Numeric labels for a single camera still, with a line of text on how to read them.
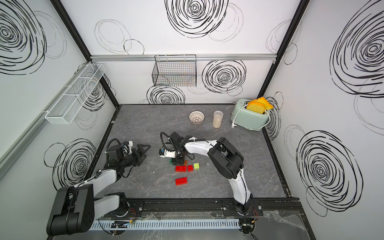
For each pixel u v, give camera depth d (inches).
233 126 40.2
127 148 30.8
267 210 28.6
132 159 30.1
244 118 38.0
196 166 34.1
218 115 40.0
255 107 36.1
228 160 21.7
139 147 31.1
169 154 31.8
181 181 31.8
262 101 36.5
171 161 31.8
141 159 31.0
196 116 43.7
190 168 33.8
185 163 33.3
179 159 31.8
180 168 33.3
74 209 35.3
